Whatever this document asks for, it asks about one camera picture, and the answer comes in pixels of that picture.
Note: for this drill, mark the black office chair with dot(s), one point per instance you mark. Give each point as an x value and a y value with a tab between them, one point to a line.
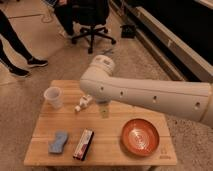
92	16

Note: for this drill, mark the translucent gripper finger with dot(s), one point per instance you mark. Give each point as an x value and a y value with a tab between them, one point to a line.
104	110

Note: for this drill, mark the seated person dark clothes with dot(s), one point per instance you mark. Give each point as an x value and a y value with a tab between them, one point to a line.
63	12

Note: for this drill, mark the small black box on floor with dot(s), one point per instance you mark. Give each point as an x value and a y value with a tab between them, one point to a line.
128	31

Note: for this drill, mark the orange ceramic bowl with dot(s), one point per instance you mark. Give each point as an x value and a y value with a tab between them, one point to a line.
140	137

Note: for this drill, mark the small white bottle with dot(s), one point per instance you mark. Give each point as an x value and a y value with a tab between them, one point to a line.
83	102

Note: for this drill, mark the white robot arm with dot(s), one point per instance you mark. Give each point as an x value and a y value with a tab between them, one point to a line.
191	100

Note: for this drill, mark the blue sponge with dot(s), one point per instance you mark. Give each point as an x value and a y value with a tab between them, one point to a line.
57	145

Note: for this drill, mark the standing person dark pants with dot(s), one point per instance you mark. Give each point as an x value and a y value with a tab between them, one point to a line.
7	31

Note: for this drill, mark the red black rectangular box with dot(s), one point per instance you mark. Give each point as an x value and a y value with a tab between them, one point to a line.
83	145

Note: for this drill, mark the translucent plastic cup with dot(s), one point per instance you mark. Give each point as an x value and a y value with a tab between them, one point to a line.
53	95

